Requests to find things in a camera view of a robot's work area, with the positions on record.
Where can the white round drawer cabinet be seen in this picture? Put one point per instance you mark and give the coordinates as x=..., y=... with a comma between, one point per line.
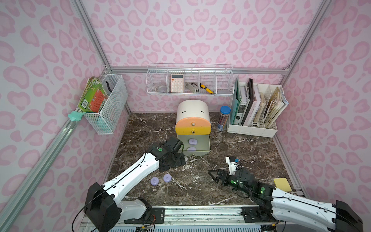
x=192, y=109

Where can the mint green wall hook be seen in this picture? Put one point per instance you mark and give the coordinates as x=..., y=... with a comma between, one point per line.
x=75, y=116

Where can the beige paper stack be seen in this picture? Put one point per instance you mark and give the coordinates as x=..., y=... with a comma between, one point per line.
x=277, y=103

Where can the white wire wall shelf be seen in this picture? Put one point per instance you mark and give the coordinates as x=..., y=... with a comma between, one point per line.
x=190, y=79

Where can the grey stapler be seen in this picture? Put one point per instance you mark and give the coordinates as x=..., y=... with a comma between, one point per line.
x=192, y=87

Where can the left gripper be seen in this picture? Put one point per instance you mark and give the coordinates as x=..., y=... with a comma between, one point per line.
x=177, y=149

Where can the yellow sticky note pad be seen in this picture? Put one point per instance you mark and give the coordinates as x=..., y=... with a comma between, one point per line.
x=283, y=184

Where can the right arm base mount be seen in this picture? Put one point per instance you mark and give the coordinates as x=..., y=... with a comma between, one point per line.
x=256, y=214

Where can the white mesh side basket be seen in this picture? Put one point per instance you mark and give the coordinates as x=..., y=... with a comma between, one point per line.
x=105, y=122

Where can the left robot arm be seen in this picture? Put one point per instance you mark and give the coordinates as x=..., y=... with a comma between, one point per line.
x=104, y=204

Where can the pink white book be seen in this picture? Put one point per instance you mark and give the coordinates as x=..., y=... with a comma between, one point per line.
x=255, y=106

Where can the pink calculator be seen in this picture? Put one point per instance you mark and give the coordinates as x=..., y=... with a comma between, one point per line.
x=177, y=83

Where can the black book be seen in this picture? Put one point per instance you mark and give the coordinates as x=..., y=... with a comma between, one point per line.
x=249, y=91

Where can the yellow utility knife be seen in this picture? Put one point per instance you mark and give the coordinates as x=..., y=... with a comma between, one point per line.
x=206, y=88

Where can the white file organizer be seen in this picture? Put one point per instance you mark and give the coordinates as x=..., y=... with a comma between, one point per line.
x=257, y=126

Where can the yellow drawer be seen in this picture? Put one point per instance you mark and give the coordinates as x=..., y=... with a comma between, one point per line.
x=193, y=130

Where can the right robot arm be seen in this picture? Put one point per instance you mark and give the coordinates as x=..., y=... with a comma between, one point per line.
x=278, y=205

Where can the green folder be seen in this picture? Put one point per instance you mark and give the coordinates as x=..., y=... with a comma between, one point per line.
x=236, y=101

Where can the grey bottom drawer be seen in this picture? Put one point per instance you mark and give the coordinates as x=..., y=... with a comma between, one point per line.
x=202, y=147

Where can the orange top drawer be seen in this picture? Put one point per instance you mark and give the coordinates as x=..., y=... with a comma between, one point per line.
x=193, y=122

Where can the blue lid pencil jar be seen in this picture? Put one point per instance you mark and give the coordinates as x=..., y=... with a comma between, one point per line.
x=223, y=117

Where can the aluminium front rail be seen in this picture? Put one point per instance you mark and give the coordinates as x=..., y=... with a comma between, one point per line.
x=206, y=219

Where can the green red booklet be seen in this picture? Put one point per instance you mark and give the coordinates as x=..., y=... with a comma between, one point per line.
x=94, y=97

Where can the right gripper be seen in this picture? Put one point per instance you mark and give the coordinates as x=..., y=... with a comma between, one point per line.
x=223, y=177

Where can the tape roll in shelf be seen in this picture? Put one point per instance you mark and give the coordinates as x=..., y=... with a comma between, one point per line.
x=161, y=89

